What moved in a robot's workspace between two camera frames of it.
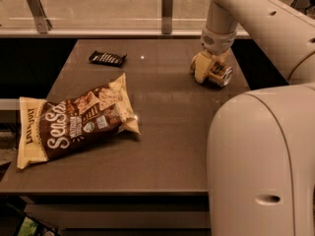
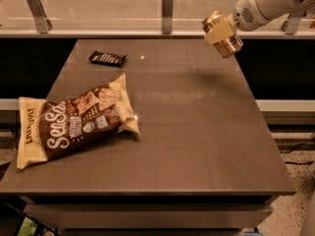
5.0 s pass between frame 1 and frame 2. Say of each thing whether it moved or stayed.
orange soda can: moved
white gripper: moved
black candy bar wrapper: stayed
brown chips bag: stayed
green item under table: stayed
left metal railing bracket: stayed
